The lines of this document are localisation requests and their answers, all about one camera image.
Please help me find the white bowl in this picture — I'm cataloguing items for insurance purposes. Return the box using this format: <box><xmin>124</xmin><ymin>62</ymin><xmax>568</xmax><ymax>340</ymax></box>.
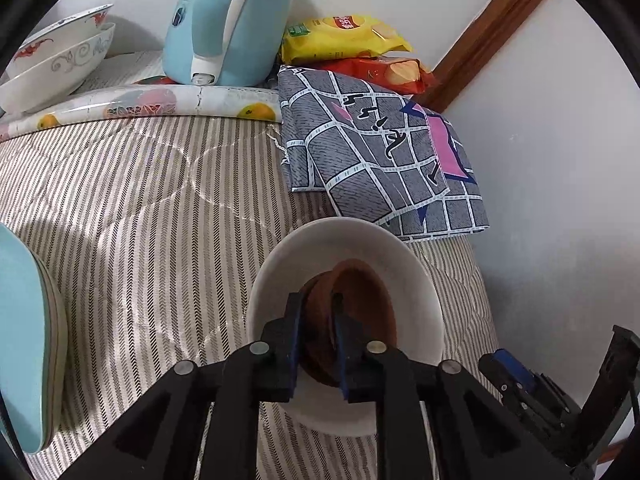
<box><xmin>245</xmin><ymin>217</ymin><xmax>445</xmax><ymax>436</ymax></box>

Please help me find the small brown bowl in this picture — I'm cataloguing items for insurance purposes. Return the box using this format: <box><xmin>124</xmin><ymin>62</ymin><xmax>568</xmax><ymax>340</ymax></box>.
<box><xmin>320</xmin><ymin>259</ymin><xmax>398</xmax><ymax>356</ymax></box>
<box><xmin>299</xmin><ymin>280</ymin><xmax>346</xmax><ymax>388</ymax></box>

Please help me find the blue square plate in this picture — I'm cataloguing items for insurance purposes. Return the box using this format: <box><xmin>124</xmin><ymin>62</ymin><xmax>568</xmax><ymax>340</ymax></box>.
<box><xmin>0</xmin><ymin>222</ymin><xmax>56</xmax><ymax>456</ymax></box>

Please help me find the large patterned porcelain bowl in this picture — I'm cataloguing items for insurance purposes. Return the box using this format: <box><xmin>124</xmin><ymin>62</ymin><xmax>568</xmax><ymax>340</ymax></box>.
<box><xmin>0</xmin><ymin>22</ymin><xmax>117</xmax><ymax>114</ymax></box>

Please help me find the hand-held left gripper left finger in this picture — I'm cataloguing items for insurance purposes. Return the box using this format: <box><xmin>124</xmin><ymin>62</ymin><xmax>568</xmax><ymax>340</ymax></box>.
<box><xmin>60</xmin><ymin>291</ymin><xmax>307</xmax><ymax>480</ymax></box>

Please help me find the yellow chip bag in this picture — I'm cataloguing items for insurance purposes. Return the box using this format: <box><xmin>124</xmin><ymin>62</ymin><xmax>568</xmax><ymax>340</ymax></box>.
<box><xmin>281</xmin><ymin>14</ymin><xmax>413</xmax><ymax>63</ymax></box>

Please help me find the small patterned porcelain bowl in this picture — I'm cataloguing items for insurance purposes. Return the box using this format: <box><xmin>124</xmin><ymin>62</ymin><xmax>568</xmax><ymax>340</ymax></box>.
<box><xmin>7</xmin><ymin>4</ymin><xmax>115</xmax><ymax>81</ymax></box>

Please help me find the grey checked cloth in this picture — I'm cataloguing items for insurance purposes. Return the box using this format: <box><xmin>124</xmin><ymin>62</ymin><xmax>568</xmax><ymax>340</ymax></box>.
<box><xmin>276</xmin><ymin>65</ymin><xmax>491</xmax><ymax>243</ymax></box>

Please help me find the wooden door frame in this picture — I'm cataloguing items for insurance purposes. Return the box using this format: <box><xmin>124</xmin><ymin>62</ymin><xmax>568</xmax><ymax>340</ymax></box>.
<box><xmin>430</xmin><ymin>0</ymin><xmax>558</xmax><ymax>111</ymax></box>

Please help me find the striped quilted table cloth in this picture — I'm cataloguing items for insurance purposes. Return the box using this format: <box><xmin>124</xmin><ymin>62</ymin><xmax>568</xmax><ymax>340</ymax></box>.
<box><xmin>0</xmin><ymin>115</ymin><xmax>501</xmax><ymax>480</ymax></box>

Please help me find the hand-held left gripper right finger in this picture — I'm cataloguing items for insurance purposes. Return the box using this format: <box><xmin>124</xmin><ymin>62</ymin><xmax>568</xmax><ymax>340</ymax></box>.
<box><xmin>331</xmin><ymin>292</ymin><xmax>573</xmax><ymax>480</ymax></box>

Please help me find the rolled fruit print oilcloth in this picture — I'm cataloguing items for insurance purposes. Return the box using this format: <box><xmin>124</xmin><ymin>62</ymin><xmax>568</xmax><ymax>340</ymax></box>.
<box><xmin>0</xmin><ymin>85</ymin><xmax>283</xmax><ymax>143</ymax></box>

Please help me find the light blue electric kettle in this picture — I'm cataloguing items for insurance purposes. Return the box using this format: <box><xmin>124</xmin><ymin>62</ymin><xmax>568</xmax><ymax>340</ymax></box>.
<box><xmin>162</xmin><ymin>0</ymin><xmax>307</xmax><ymax>87</ymax></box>

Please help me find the red chip bag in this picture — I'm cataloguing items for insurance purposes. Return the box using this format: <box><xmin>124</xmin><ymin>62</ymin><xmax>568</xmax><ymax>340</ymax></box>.
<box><xmin>320</xmin><ymin>57</ymin><xmax>436</xmax><ymax>95</ymax></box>

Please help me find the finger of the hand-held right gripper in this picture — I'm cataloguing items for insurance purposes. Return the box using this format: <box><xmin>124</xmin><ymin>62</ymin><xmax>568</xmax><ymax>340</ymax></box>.
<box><xmin>477</xmin><ymin>354</ymin><xmax>568</xmax><ymax>443</ymax></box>
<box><xmin>492</xmin><ymin>349</ymin><xmax>571</xmax><ymax>411</ymax></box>

